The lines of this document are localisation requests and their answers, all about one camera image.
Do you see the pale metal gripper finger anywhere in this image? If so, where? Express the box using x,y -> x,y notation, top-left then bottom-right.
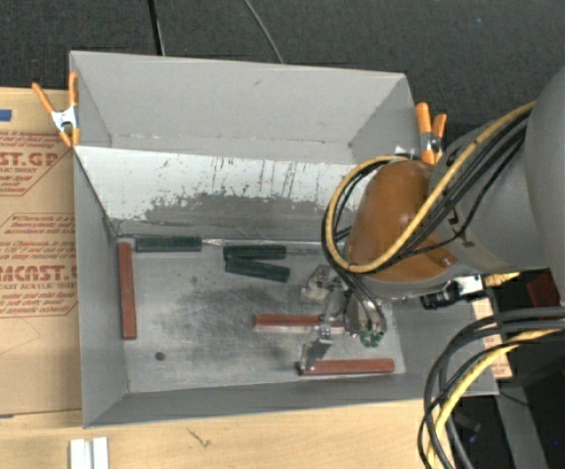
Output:
299,264 -> 333,304
299,324 -> 347,375

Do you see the red-brown flat block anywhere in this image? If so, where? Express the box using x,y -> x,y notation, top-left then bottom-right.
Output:
252,313 -> 324,334
297,357 -> 397,377
526,269 -> 561,309
116,240 -> 139,342

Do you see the dark green flat block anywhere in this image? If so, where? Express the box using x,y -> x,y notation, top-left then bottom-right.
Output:
134,234 -> 203,254
222,243 -> 288,262
224,256 -> 291,284

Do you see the grey metal bin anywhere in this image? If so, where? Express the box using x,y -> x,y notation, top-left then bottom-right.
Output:
67,50 -> 500,430

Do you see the brown cardboard board, red print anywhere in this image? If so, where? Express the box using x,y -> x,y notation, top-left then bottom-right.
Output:
0,84 -> 84,421

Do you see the black cylinder on white bracket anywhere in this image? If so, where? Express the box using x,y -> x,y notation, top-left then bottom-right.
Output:
418,273 -> 487,311

